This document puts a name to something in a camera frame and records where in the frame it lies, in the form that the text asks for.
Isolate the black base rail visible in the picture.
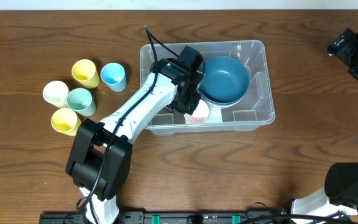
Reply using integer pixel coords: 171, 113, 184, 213
39, 210, 275, 224

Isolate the pink cup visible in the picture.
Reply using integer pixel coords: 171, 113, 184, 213
184, 100, 209, 124

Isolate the clear plastic storage container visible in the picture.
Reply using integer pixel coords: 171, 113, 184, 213
146, 40, 275, 135

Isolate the dark blue bowl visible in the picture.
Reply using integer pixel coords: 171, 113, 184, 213
200, 90, 246, 104
198, 56, 250, 93

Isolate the cream white cup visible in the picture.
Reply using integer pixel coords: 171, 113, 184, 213
42, 80, 70, 108

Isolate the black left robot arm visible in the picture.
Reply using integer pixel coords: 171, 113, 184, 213
66, 46, 204, 223

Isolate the yellow cup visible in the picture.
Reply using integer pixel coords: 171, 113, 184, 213
71, 59, 100, 88
51, 108, 81, 136

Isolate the light blue cup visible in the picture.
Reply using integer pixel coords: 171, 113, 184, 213
101, 63, 127, 92

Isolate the mint green cup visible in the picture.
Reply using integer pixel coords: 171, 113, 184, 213
67, 88, 96, 117

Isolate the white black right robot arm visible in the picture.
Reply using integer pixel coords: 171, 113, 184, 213
288, 29, 358, 218

